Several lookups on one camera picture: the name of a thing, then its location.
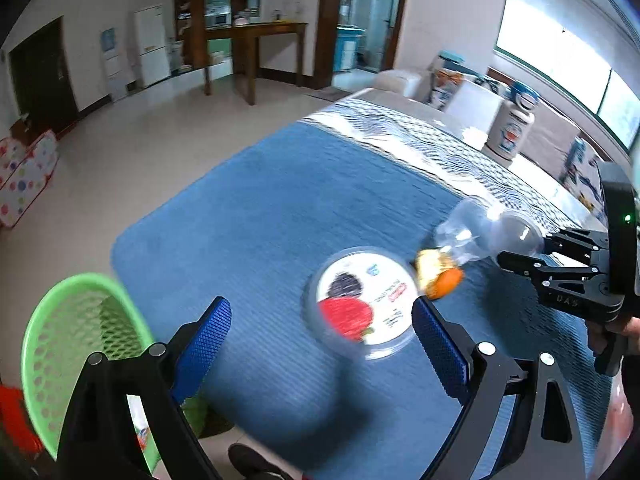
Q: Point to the white refrigerator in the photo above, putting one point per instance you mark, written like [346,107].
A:
[151,43]

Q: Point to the blue patterned bed cover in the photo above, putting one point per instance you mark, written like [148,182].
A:
[310,235]

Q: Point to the dark wooden table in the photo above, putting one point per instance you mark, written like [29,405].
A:
[250,35]

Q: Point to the person's right hand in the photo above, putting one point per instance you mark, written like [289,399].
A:
[628,328]

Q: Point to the yogurt cup with berry label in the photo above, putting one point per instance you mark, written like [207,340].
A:
[359,302]

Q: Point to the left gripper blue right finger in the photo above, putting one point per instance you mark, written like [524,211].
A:
[446,346]

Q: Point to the red plastic stool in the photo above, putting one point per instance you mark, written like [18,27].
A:
[15,421]

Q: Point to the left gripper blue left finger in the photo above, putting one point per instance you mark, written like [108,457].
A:
[197,347]

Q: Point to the white Doraemon water bottle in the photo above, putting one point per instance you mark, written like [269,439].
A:
[513,121]

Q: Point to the blue cabinet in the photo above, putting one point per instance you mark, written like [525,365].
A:
[346,48]

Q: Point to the polka dot play tent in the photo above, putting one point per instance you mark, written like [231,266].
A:
[25,172]

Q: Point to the orange peel piece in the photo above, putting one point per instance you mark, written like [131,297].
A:
[437,273]

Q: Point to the window with green frame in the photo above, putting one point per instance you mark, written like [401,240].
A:
[554,52]

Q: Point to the clear round plastic cup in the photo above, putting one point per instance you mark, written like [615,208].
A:
[465,236]

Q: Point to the green plastic mesh basket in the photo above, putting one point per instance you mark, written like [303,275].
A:
[82,314]

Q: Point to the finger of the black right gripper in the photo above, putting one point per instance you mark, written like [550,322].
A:
[543,273]
[590,248]

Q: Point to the clear square plastic container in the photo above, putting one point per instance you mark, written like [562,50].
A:
[513,232]

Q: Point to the white water dispenser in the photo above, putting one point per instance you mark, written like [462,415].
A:
[112,64]

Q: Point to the butterfly print cushion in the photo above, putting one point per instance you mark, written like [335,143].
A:
[580,176]

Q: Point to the white armchair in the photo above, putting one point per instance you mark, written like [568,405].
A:
[453,94]

